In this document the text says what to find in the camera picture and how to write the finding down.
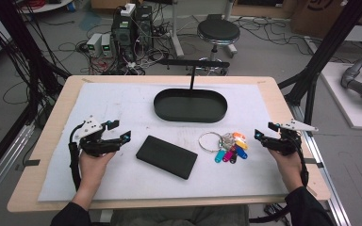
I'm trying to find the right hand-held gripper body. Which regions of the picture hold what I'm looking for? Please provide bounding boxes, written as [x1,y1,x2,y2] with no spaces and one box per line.
[262,118,320,157]

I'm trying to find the key ring with coloured tags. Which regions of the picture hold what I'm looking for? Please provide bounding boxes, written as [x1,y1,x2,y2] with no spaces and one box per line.
[198,131,250,165]

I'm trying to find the black tape strip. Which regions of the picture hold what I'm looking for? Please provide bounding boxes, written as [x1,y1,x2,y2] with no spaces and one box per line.
[304,157,325,169]
[23,158,41,168]

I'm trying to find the black metal frame with cables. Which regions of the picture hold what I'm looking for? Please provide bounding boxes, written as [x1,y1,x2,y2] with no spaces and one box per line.
[0,0,73,186]

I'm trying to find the black round stool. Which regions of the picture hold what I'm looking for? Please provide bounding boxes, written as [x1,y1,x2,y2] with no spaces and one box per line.
[196,18,241,70]

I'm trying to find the grey power supply unit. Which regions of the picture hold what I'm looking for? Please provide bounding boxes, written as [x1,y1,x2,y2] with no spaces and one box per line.
[86,32,104,58]
[101,33,114,58]

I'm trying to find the cardboard box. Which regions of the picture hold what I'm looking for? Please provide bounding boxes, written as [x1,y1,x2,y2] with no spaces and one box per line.
[289,0,362,40]

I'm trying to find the white platform board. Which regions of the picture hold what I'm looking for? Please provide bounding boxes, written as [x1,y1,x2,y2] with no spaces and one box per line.
[320,61,362,132]

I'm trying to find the right hand-held gripper cable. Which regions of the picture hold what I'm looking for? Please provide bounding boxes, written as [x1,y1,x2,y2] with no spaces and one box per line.
[249,137,311,225]

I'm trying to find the person's legs in grey trousers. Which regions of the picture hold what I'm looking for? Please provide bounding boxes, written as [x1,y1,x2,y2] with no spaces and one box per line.
[108,204,251,226]

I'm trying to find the aluminium rail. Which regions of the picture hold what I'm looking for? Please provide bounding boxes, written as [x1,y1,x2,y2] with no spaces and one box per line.
[289,103,353,226]
[0,122,36,211]

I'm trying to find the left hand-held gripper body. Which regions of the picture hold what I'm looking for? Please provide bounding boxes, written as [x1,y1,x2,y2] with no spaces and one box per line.
[74,114,123,158]

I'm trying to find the person's left hand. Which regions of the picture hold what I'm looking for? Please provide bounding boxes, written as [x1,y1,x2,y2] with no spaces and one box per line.
[78,150,117,190]

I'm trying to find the tangle of floor cables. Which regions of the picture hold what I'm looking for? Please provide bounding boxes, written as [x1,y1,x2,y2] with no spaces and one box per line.
[74,18,173,76]

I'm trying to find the black wallet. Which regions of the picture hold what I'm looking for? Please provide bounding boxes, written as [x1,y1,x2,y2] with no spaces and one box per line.
[135,135,199,181]

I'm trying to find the white metal stand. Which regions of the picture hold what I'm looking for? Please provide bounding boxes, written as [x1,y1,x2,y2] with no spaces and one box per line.
[169,0,186,58]

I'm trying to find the white round table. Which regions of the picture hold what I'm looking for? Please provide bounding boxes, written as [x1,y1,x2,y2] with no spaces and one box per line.
[18,0,75,15]

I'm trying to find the black floor cables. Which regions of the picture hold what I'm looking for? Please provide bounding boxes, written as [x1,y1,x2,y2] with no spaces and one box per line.
[232,16,314,57]

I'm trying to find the left hand-held gripper cable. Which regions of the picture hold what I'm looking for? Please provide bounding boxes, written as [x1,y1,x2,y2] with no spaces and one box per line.
[68,122,87,192]

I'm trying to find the white table mat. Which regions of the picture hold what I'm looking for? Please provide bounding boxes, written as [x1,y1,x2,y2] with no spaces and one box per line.
[37,82,288,202]

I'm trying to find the black oval tray with hanger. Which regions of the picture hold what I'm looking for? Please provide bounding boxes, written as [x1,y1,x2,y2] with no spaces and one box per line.
[153,58,231,124]

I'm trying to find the white power adapter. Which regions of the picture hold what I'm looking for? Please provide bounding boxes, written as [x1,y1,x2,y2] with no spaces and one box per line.
[120,3,137,18]

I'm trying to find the black metal frame post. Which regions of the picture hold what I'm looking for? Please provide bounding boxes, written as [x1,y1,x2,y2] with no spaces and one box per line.
[277,0,362,126]

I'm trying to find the person's right hand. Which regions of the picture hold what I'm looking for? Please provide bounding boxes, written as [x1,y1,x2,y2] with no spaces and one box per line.
[268,149,304,191]

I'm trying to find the black computer tower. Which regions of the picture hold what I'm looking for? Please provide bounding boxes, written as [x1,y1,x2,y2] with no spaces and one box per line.
[134,5,155,51]
[110,12,137,62]

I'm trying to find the hand-held gripper cable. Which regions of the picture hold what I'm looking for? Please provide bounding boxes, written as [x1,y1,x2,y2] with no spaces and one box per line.
[249,137,311,225]
[68,122,87,192]

